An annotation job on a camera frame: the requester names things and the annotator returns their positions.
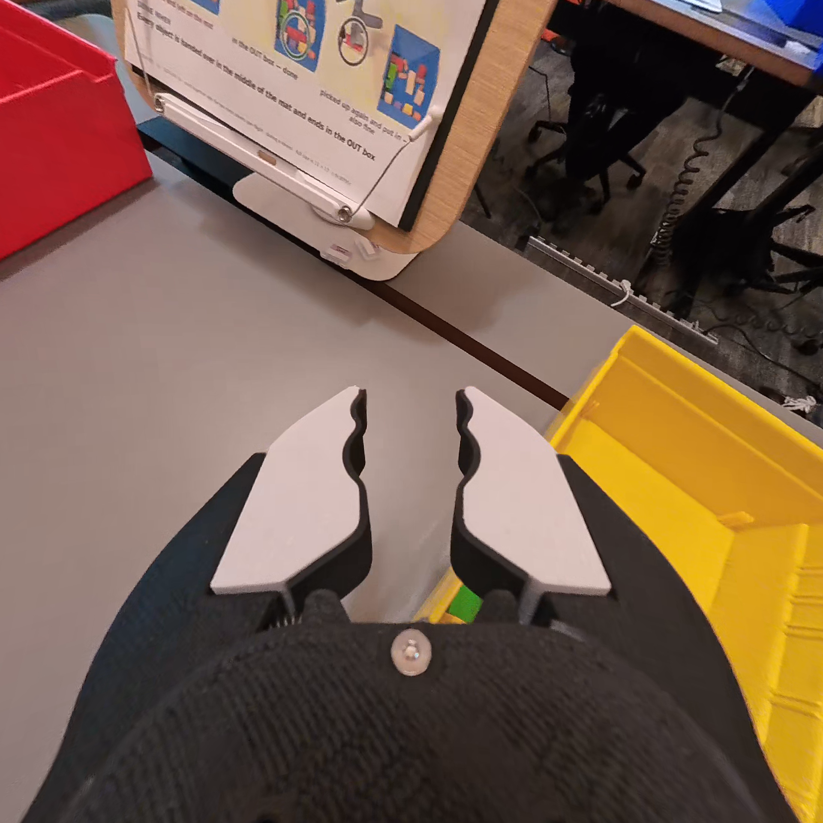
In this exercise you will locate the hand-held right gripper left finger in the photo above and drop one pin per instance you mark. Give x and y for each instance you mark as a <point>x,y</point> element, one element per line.
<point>296,508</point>

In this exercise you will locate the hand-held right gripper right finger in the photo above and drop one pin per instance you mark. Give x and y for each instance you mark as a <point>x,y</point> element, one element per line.
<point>521,508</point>

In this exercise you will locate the green toy block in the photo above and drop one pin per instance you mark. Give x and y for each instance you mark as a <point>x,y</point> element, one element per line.
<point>464,605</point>

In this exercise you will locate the yellow plastic bin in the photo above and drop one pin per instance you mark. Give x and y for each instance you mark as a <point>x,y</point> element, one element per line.
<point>720,514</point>

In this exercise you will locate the wooden book stand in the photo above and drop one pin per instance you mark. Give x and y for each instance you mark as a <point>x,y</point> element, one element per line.
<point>450,148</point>

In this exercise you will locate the black office chair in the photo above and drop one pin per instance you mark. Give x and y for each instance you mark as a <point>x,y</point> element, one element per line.
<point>591,122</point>

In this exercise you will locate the instruction sheet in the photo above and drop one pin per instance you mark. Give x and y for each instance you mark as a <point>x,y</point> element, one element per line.
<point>302,83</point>

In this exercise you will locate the red plastic bin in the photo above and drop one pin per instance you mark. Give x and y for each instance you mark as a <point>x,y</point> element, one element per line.
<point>58,128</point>

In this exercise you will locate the wooden desk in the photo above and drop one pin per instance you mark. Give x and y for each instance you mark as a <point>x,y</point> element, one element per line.
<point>726,38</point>

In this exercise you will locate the blue plastic bin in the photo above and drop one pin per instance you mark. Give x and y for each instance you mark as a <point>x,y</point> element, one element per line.
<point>794,16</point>

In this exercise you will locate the black desk frame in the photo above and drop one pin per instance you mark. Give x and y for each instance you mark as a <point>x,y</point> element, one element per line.
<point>752,218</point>

